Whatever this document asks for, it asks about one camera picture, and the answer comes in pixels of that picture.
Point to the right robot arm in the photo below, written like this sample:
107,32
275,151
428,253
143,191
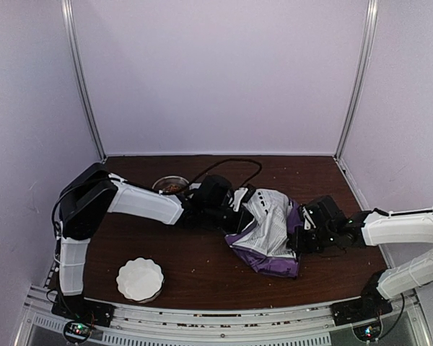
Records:
323,224

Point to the aluminium frame post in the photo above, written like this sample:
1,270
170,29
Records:
365,52
70,27

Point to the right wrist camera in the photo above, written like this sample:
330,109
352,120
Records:
307,217

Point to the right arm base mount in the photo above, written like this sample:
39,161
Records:
361,312

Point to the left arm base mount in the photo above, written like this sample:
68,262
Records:
89,312

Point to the left steel feeder bowl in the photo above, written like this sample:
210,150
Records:
162,182

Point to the white scalloped ceramic dish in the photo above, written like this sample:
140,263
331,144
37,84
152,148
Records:
140,280

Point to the left aluminium frame post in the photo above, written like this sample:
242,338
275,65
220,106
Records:
70,27

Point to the right circuit board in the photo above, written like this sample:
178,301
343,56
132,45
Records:
368,332

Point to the purple puppy food bag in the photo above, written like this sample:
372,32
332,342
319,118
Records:
264,243

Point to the left circuit board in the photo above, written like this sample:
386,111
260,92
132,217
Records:
76,332

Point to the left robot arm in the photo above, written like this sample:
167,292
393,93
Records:
208,200

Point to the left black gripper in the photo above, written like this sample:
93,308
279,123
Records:
245,217

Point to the circuit board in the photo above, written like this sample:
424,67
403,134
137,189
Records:
368,332
76,332

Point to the front aluminium rail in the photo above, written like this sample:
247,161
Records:
301,325

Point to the right aluminium frame post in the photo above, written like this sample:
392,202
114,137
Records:
365,52

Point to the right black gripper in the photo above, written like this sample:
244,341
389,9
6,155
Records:
297,244

